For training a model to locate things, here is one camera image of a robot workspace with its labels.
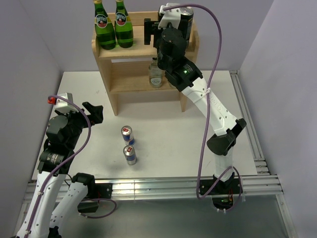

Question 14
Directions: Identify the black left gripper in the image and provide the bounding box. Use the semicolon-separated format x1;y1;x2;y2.
55;101;103;148

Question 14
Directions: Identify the blue silver energy can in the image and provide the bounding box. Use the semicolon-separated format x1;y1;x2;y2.
123;145;137;165
121;125;135;146

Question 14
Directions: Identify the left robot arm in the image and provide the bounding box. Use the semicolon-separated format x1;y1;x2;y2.
16;97;103;238

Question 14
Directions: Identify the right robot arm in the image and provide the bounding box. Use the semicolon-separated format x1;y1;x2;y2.
144;18;246;193

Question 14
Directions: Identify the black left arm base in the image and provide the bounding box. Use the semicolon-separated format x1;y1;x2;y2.
85;183;112;199

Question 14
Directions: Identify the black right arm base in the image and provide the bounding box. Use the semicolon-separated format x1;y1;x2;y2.
197;177;245;198

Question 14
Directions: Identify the wooden shelf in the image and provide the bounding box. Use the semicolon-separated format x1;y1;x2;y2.
91;10;200;117

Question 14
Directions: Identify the right green Perrier bottle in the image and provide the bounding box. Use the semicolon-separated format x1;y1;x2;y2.
114;0;134;48

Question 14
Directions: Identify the green perrier bottle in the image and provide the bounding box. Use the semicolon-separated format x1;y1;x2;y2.
114;0;134;48
93;0;116;50

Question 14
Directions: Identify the left green Perrier bottle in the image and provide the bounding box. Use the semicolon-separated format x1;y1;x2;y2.
93;0;116;50

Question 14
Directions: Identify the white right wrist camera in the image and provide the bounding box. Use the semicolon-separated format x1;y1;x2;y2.
158;3;181;29

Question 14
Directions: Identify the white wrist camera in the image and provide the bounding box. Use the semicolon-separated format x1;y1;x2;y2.
48;93;78;114
158;3;181;29

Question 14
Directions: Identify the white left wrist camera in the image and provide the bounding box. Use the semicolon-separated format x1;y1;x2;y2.
48;93;78;114

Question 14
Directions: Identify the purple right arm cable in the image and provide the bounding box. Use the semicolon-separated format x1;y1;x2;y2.
163;4;242;211

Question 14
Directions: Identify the aluminium rail frame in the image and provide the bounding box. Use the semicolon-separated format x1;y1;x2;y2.
23;70;298;238

